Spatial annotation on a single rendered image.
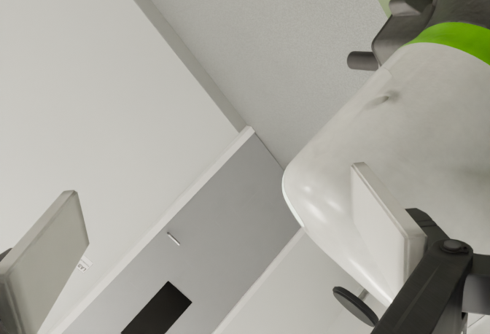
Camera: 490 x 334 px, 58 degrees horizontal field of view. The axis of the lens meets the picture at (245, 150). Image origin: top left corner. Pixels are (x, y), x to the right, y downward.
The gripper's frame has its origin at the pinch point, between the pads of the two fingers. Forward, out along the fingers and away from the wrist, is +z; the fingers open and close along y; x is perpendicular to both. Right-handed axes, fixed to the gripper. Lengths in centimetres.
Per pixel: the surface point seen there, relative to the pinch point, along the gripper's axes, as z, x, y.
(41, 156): 258, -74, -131
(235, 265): 300, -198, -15
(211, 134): 315, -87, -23
